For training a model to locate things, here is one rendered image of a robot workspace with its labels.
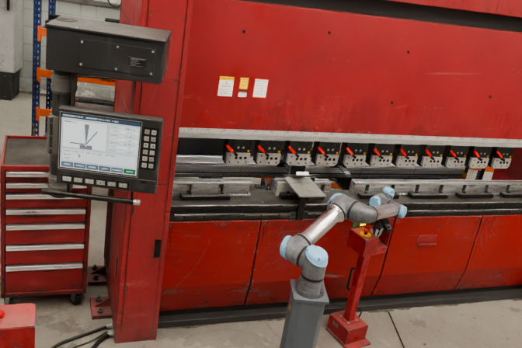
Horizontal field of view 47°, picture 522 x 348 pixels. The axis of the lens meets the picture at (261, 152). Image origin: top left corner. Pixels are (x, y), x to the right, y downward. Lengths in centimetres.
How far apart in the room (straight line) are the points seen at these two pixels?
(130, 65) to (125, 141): 34
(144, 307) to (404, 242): 181
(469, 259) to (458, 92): 131
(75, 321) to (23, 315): 129
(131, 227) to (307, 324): 110
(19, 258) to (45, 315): 43
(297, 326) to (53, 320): 162
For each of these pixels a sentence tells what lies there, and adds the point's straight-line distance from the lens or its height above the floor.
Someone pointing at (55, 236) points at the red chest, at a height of 54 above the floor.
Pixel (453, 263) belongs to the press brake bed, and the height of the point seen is 37.
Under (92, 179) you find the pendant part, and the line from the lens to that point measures 280.
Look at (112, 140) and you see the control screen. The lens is 272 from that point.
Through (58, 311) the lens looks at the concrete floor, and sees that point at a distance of 412.
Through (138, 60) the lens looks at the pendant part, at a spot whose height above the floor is 185.
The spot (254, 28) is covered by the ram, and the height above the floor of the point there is 192.
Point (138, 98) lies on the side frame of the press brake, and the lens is 312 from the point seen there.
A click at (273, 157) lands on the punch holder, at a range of 367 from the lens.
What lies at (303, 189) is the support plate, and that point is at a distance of 367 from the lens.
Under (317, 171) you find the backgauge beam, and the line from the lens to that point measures 417.
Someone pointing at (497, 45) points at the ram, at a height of 197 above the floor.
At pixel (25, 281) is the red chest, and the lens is 400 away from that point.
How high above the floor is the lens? 246
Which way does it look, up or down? 21 degrees down
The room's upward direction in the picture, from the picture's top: 9 degrees clockwise
